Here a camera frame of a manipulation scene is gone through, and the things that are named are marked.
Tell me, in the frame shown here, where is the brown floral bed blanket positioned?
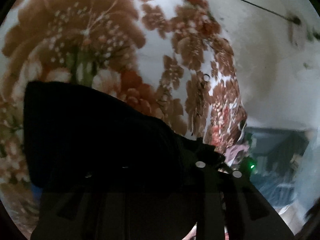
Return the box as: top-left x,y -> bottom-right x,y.
1,0 -> 246,238

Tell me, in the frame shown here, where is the pink garment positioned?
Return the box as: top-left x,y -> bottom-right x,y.
224,143 -> 249,166

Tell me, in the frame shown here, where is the black wall cable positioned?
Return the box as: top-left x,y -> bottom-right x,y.
203,0 -> 302,26

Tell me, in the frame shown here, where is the blue and black sweatshirt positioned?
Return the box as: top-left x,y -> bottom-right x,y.
23,81 -> 224,239

